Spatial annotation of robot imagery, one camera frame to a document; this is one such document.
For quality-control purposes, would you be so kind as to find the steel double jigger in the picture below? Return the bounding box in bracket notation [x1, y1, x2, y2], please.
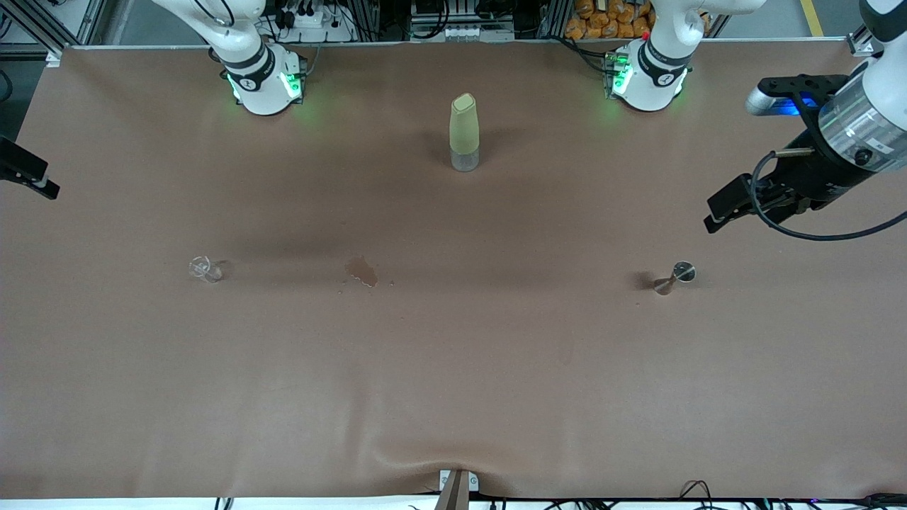
[653, 261, 697, 296]

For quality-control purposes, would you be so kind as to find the clear glass measuring cup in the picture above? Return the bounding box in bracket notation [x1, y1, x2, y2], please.
[188, 255, 223, 284]

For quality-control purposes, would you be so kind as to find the orange snack bag pile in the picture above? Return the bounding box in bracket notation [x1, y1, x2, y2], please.
[565, 0, 656, 40]

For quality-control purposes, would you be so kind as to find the olive green bottle clear base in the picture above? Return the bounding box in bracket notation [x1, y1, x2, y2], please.
[449, 93, 480, 173]

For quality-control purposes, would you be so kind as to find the white terminal strip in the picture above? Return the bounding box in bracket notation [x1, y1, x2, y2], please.
[445, 25, 515, 42]

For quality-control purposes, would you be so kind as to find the brown table mat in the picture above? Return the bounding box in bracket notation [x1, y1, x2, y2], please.
[0, 39, 907, 500]

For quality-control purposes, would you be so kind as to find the white power strip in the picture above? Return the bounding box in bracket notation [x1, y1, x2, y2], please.
[273, 0, 355, 43]

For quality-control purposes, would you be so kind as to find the brown liquid spill stain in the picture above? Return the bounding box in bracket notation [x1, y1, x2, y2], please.
[345, 256, 378, 288]

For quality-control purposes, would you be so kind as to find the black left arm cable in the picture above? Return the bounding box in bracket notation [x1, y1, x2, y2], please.
[751, 149, 907, 242]

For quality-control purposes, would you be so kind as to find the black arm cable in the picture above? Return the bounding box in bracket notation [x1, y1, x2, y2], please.
[195, 0, 236, 28]
[751, 149, 907, 242]

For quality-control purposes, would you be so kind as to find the aluminium frame rail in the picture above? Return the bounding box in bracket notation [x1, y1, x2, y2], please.
[0, 0, 107, 57]

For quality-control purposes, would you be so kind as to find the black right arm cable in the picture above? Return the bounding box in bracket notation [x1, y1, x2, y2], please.
[195, 0, 236, 28]

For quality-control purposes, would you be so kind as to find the black cable loop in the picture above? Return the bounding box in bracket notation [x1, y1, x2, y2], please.
[679, 480, 716, 510]

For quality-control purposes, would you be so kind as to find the metal clamp bracket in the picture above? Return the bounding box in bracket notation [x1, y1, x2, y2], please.
[439, 469, 480, 493]

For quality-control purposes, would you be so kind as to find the brown camera pole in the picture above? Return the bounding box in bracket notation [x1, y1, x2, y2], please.
[434, 470, 471, 510]

